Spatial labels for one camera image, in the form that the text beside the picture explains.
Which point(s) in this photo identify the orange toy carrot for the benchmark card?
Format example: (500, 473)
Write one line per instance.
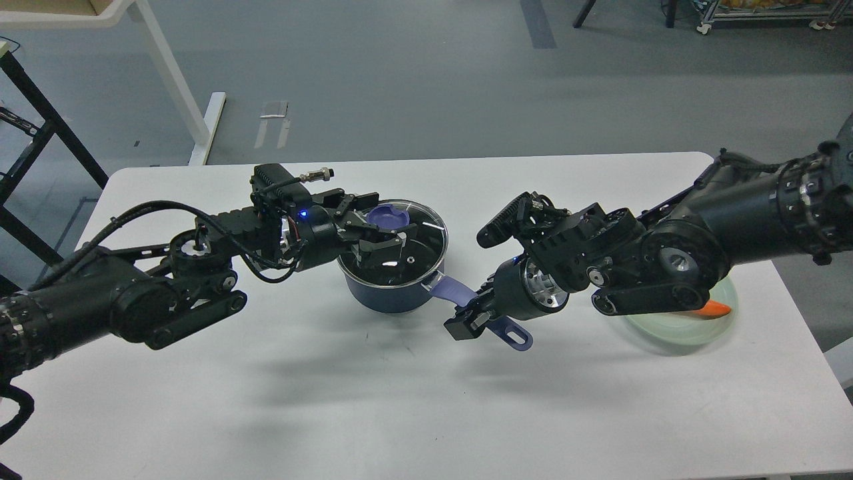
(713, 309)

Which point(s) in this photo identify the blue saucepan purple handle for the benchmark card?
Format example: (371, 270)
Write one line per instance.
(405, 299)

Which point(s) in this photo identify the pale green glass plate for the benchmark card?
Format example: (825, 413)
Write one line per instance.
(690, 329)

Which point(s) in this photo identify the black metal stand frame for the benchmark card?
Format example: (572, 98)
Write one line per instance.
(40, 136)

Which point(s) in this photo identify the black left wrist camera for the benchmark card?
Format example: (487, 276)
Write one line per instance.
(276, 189)

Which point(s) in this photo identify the metal wheeled cart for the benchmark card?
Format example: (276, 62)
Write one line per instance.
(820, 15)

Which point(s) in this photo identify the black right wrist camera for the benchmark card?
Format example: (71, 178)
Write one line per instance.
(525, 216)

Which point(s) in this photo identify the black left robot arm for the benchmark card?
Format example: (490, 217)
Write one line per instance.
(160, 294)

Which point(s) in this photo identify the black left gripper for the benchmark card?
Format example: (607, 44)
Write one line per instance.
(314, 239)

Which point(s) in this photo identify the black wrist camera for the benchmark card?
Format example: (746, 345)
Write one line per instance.
(276, 189)
(525, 216)

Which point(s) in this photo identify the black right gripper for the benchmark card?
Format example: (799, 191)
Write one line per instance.
(519, 289)

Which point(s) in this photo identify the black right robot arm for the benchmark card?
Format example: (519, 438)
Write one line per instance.
(668, 258)

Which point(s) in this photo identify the white table frame leg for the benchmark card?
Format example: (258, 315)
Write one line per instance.
(202, 125)

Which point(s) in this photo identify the glass lid purple knob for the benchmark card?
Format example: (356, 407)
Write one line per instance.
(423, 255)

